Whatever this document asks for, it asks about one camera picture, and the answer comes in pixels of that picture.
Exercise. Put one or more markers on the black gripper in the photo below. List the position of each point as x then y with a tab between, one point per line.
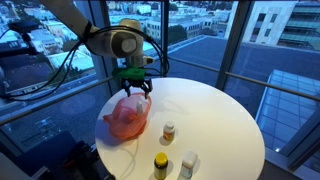
136	82

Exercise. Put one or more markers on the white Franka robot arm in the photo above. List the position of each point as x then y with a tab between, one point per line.
110	41

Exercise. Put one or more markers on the orange plastic bag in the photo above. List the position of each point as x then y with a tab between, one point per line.
125	120

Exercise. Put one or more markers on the white cap orange label bottle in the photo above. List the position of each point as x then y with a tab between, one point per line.
169	131

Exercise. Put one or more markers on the yellow cap dark bottle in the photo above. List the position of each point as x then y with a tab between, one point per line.
161	166

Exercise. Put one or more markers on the grey metal handrail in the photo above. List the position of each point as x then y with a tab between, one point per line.
60	96
240	78

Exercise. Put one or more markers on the white square container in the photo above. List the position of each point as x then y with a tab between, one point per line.
188	164

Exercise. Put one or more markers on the black equipment with orange part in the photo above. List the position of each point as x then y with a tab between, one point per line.
81	161

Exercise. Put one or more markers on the dark window post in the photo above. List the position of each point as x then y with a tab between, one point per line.
233	43

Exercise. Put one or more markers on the black camera on stand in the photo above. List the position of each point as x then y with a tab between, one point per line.
23	27

